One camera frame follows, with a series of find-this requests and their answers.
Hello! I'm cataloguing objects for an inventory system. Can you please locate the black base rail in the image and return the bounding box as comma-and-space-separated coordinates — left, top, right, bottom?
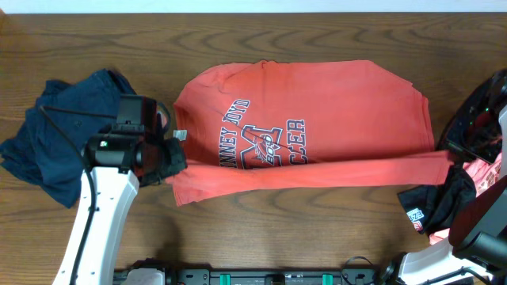
112, 256, 397, 285

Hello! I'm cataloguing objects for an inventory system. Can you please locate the navy blue folded garment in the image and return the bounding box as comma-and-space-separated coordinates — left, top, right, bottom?
1, 69, 135, 208

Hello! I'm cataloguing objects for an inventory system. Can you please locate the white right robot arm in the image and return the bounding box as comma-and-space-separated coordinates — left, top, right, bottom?
374, 70, 506, 284

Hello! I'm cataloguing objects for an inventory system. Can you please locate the black left camera cable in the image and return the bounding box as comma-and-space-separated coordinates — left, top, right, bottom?
38, 104, 120, 285

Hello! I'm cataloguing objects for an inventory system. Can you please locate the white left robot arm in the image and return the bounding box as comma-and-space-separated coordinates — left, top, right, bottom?
54, 134, 187, 284

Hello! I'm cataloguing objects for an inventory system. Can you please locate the red soccer t-shirt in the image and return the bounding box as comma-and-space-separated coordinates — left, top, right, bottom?
169, 60, 451, 205

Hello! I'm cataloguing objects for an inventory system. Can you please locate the pink and black jersey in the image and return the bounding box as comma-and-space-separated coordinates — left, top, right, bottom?
398, 131, 506, 245

